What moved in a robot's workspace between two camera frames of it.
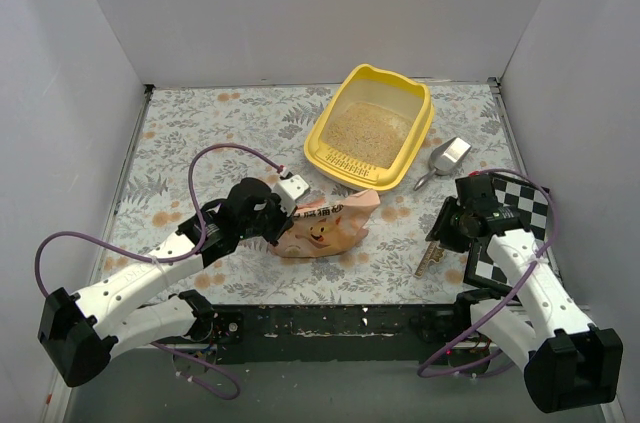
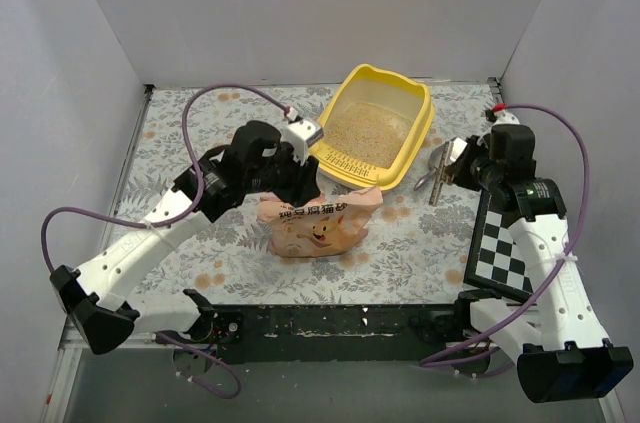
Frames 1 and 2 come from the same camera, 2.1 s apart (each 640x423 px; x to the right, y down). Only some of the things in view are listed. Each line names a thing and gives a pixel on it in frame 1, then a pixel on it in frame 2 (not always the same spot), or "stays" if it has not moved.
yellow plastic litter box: [370, 130] stays
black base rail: [393, 334] stays
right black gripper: [441, 223] to [461, 173]
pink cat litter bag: [329, 227] stays
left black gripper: [279, 224] to [304, 182]
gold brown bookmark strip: [433, 253] to [439, 179]
